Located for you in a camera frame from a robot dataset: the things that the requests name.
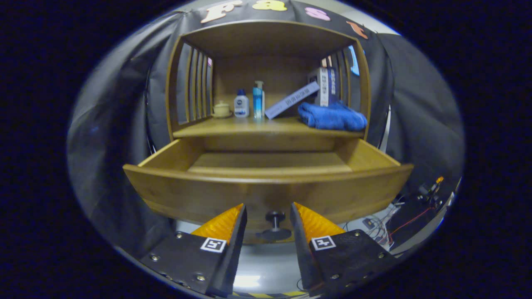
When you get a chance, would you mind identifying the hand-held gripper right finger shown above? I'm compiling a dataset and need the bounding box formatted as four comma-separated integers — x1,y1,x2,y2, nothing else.
290,202,397,297

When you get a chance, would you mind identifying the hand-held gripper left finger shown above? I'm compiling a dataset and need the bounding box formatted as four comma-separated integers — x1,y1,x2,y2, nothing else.
139,203,248,297

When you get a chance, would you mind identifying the wooden drawer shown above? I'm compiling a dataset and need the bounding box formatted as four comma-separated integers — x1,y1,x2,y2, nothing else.
123,137,415,245

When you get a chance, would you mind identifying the wooden countertop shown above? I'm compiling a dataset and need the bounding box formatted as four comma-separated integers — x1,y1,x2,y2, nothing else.
172,115,366,140

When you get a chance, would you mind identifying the wooden cabinet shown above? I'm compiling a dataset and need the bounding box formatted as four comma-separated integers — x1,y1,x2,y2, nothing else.
166,20,371,152

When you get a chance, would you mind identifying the black and yellow floor tape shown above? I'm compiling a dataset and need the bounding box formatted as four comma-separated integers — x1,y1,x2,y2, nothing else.
231,291,308,299

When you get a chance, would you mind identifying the black flat board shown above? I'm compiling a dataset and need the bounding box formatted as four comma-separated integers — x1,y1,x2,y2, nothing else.
387,193,451,252

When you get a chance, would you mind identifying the blue folded towel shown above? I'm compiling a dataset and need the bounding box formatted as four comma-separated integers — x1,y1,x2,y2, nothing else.
298,101,368,132

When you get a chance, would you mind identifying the black and orange gripper device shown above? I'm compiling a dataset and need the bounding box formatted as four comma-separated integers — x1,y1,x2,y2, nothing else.
418,176,445,204

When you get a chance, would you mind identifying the beige lidded teacup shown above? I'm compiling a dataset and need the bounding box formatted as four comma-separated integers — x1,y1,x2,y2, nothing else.
211,100,232,119

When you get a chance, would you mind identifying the white lotion bottle blue cap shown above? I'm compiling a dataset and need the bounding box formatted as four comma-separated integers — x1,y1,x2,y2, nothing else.
234,89,250,118

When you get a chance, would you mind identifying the blue pump bottle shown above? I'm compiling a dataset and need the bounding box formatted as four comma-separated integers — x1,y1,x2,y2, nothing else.
253,81,266,121

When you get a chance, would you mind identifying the grey leaning book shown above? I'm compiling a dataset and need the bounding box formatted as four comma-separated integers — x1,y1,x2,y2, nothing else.
265,81,320,120

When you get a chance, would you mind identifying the white standing book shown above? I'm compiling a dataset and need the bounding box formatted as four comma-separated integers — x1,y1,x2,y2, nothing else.
308,67,330,107

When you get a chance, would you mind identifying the dark blue standing book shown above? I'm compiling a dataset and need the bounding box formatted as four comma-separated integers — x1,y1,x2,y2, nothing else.
328,68,338,104

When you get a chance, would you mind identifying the black backdrop cloth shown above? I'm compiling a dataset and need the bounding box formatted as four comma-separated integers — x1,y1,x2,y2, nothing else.
66,0,464,258

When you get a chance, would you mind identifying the bundle of thin wires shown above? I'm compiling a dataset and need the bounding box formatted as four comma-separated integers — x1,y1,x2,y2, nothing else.
362,199,437,250

